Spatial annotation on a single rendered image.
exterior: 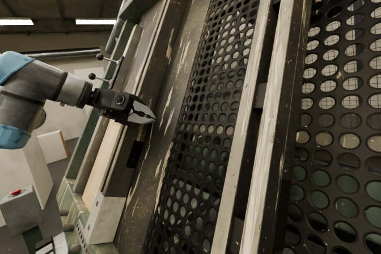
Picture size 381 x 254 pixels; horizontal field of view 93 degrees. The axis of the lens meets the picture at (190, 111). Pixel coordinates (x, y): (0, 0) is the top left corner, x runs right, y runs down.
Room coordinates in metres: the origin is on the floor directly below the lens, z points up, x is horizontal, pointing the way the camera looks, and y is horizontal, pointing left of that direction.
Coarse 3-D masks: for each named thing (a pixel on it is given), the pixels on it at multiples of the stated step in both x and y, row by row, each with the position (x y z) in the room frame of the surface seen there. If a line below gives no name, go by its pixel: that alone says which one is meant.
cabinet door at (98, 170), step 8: (112, 120) 0.85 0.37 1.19; (112, 128) 0.82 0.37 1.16; (104, 136) 0.85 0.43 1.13; (112, 136) 0.78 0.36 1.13; (104, 144) 0.81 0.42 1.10; (112, 144) 0.74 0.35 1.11; (104, 152) 0.77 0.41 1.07; (96, 160) 0.80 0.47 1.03; (104, 160) 0.73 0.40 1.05; (96, 168) 0.76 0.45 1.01; (104, 168) 0.70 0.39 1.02; (96, 176) 0.73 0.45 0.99; (88, 184) 0.75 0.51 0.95; (96, 184) 0.70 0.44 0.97; (88, 192) 0.72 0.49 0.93; (96, 192) 0.67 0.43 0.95; (88, 200) 0.69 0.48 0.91; (88, 208) 0.65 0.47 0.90
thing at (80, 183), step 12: (132, 36) 1.11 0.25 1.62; (132, 48) 1.09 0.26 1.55; (120, 72) 1.03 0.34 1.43; (120, 84) 1.02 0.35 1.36; (108, 120) 0.95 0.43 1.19; (96, 132) 0.90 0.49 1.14; (96, 144) 0.89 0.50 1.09; (84, 156) 0.89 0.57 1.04; (84, 168) 0.84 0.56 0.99; (84, 180) 0.83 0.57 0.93
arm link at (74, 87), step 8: (72, 80) 0.43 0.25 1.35; (80, 80) 0.45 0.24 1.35; (64, 88) 0.41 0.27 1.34; (72, 88) 0.42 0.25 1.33; (80, 88) 0.43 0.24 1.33; (64, 96) 0.42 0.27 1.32; (72, 96) 0.42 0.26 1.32; (80, 96) 0.43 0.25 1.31; (64, 104) 0.44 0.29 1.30; (72, 104) 0.44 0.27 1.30
